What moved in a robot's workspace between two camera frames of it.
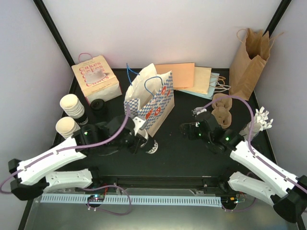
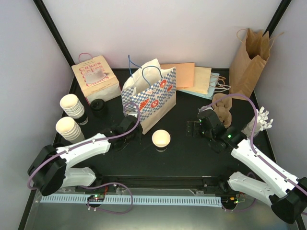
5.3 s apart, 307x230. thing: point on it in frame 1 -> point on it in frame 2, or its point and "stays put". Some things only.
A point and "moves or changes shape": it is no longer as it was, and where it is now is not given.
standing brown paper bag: (246, 68) stays put
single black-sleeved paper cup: (147, 145) -> (160, 139)
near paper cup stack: (66, 126) stays put
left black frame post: (56, 35) stays put
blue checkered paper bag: (150, 96) moves or changes shape
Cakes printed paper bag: (96, 79) stays put
